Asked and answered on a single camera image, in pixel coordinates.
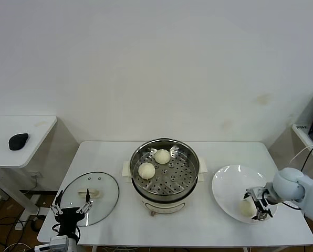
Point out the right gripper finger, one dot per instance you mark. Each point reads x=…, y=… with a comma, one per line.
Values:
x=262, y=216
x=246, y=195

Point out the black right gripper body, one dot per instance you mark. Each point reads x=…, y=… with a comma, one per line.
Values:
x=264, y=206

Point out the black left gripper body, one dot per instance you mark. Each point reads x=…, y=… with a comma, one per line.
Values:
x=68, y=220

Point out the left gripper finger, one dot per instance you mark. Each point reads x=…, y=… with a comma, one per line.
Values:
x=86, y=207
x=56, y=209

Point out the white steamed baozi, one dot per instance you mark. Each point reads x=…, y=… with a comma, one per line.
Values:
x=247, y=208
x=162, y=156
x=146, y=170

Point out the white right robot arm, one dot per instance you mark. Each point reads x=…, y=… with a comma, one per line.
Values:
x=290, y=183

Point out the perforated steel steamer basket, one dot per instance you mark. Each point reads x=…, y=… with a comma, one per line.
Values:
x=188, y=157

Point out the white round plate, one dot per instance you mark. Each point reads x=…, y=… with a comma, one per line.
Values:
x=224, y=189

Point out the brown round floor object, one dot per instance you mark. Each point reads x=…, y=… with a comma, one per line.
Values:
x=36, y=225

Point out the white side table with mouse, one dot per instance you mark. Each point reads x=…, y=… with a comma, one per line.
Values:
x=4, y=157

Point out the black computer mouse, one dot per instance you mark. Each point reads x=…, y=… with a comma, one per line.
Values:
x=18, y=141

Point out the cream electric cooker base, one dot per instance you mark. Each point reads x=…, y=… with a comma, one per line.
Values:
x=164, y=205

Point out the white side table with laptop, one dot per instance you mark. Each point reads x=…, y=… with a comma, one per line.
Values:
x=303, y=137

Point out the small printed table sticker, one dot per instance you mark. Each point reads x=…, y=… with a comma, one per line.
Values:
x=301, y=127

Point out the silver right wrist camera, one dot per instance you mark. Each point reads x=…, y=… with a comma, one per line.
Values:
x=256, y=193

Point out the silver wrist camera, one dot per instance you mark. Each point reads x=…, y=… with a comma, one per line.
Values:
x=58, y=242
x=256, y=193

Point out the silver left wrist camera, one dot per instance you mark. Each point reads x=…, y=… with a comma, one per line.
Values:
x=58, y=242

